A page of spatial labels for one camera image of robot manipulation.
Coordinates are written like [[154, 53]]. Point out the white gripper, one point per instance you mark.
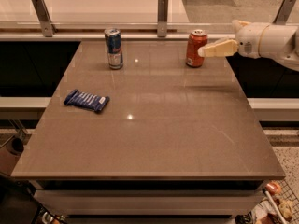
[[249, 39]]

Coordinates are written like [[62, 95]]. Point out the red coke can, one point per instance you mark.
[[197, 39]]

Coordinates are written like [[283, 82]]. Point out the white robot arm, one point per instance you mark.
[[277, 42]]

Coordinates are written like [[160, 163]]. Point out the blue red bull can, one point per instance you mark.
[[114, 51]]

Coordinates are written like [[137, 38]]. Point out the blue rxbar blueberry wrapper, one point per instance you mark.
[[86, 100]]

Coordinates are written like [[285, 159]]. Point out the dark round stool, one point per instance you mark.
[[15, 146]]

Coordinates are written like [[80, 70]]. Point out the right metal railing bracket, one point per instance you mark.
[[284, 12]]

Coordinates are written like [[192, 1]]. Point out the metal railing bracket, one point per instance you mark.
[[47, 27], [284, 12], [162, 17]]

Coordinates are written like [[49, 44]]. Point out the middle metal railing bracket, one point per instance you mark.
[[162, 17]]

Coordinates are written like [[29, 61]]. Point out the wire basket with snacks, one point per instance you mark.
[[279, 205]]

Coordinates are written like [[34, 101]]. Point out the left metal railing bracket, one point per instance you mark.
[[47, 27]]

